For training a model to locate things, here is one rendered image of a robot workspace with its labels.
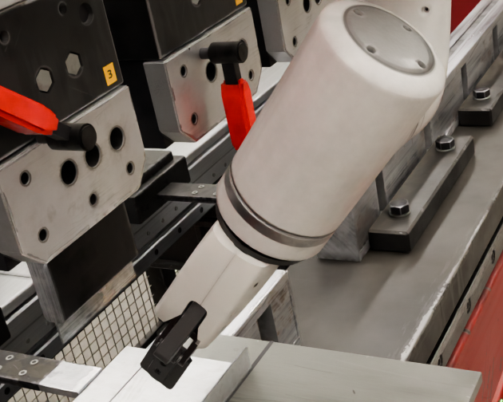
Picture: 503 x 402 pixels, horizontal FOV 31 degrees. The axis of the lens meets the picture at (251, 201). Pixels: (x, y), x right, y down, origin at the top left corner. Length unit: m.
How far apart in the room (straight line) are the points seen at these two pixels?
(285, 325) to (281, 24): 0.31
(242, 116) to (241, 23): 0.10
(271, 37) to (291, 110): 0.38
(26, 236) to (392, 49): 0.26
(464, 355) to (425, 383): 0.45
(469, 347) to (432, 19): 0.66
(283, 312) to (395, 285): 0.18
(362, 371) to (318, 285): 0.37
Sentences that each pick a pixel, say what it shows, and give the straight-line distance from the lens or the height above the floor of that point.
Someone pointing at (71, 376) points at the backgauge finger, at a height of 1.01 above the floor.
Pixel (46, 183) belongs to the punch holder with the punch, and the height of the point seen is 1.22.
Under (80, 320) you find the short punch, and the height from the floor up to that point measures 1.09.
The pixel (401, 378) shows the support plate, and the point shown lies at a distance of 0.74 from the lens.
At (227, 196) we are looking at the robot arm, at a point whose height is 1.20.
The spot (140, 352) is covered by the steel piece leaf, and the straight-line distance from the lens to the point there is 0.83.
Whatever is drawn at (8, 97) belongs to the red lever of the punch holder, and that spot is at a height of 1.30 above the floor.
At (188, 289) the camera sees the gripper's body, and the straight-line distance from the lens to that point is 0.63.
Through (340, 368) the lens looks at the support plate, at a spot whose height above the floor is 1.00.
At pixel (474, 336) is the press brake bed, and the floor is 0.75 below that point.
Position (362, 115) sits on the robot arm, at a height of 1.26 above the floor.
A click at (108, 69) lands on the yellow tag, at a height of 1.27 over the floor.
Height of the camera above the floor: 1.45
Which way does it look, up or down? 25 degrees down
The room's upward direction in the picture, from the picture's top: 12 degrees counter-clockwise
